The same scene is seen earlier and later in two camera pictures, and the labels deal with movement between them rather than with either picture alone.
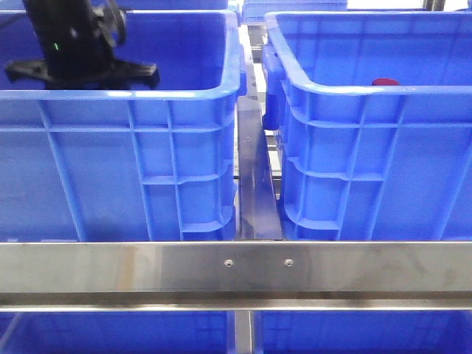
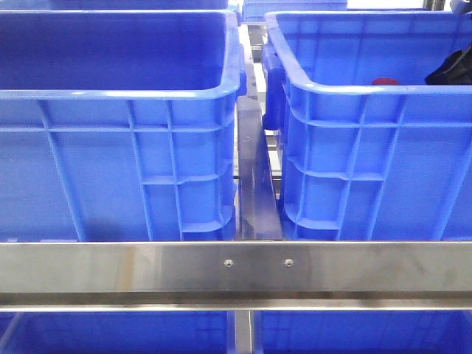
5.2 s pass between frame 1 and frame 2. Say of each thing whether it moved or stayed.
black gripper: moved
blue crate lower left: stayed
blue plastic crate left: stayed
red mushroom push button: stayed
